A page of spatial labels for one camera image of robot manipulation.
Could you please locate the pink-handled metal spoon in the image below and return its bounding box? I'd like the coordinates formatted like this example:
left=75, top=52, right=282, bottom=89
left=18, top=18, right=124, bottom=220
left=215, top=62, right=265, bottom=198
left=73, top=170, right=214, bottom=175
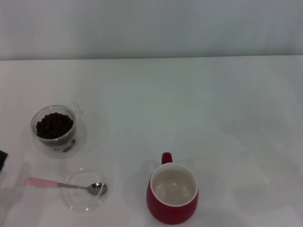
left=25, top=177, right=108, bottom=196

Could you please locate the coffee bean pile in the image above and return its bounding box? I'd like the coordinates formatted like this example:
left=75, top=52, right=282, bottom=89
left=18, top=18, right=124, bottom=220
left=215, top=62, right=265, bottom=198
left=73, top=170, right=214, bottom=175
left=35, top=113, right=73, bottom=140

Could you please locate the clear glass dish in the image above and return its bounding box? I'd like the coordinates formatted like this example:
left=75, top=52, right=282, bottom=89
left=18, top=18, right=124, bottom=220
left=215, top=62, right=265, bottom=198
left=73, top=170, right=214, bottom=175
left=61, top=168, right=113, bottom=212

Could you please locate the red ceramic mug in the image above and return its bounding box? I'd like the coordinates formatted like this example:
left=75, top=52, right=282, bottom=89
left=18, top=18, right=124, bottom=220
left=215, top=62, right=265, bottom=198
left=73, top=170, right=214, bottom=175
left=146, top=152, right=199, bottom=225

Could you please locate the double-walled glass cup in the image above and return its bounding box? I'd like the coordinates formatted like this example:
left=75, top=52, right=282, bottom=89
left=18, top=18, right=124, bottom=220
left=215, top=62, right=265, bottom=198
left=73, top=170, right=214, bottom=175
left=30, top=103, right=88, bottom=159

